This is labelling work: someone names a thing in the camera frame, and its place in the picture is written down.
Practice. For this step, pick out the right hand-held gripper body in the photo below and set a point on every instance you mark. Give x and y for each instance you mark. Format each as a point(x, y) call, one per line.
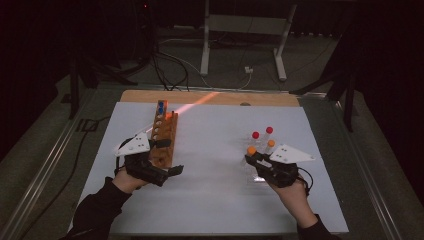
point(288, 155)

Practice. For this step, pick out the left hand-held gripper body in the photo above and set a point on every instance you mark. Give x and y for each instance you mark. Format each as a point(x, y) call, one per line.
point(136, 146)

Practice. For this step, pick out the orange cap test tube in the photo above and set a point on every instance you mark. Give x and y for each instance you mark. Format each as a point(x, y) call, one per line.
point(251, 150)
point(271, 143)

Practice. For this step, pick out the clear plastic test tube rack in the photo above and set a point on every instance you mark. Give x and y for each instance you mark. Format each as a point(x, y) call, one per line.
point(251, 175)

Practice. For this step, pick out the wooden test tube rack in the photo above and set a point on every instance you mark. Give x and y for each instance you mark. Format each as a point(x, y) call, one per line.
point(166, 128)

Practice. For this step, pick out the blue cap test tube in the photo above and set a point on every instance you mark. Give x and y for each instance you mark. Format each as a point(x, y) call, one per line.
point(161, 104)
point(161, 110)

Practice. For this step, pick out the person's left hand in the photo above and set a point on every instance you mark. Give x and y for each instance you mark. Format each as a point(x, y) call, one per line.
point(126, 182)

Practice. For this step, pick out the person's right hand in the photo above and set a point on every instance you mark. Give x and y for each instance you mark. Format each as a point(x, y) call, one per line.
point(295, 201)

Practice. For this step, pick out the white table board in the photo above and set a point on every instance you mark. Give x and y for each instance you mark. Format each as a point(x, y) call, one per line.
point(206, 166)

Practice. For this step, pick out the wooden board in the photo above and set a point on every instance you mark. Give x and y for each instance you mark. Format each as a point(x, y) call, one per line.
point(266, 99)

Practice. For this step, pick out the black metal stand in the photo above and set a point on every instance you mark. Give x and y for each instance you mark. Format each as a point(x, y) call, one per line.
point(75, 86)
point(348, 100)

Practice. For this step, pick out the white power plug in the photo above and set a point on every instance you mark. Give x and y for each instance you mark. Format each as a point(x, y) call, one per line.
point(248, 69)

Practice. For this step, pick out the aluminium rail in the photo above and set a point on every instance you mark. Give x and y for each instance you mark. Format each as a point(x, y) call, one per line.
point(43, 173)
point(366, 173)

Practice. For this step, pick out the white metal desk frame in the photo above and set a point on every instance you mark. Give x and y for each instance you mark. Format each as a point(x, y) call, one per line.
point(243, 24)

